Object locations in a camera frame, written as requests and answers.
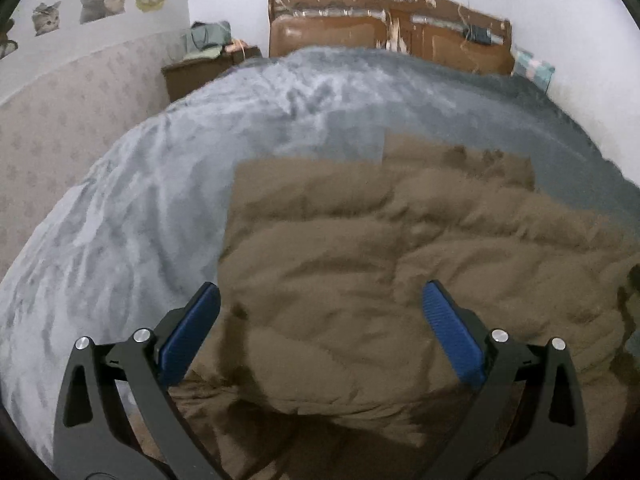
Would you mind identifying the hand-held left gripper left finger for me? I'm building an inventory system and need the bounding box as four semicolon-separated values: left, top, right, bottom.
52;281;233;480

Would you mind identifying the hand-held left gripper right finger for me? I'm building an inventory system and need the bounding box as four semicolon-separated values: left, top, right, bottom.
415;280;591;480

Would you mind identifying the olive brown padded jacket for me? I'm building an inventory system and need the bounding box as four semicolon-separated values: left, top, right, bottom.
131;132;640;480

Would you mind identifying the grey plush bed blanket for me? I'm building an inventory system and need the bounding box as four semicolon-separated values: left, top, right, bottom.
0;46;640;473

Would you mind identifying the dark wooden nightstand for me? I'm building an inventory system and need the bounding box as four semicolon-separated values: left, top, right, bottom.
161;46;263;104

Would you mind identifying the checked pillow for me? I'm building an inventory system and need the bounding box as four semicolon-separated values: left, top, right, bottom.
513;48;556;93

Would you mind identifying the green bag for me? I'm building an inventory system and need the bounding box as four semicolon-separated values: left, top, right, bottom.
182;21;233;62

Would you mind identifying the wooden bed headboard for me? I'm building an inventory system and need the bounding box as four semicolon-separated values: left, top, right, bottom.
268;0;516;77

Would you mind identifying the grey cat pair sticker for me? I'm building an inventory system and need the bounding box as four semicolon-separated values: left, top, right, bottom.
79;0;126;25

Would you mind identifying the yellow hat cat sticker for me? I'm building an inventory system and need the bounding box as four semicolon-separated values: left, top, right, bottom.
0;18;19;59

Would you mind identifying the tabby kitten wall sticker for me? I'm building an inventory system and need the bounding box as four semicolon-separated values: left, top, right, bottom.
31;0;64;37

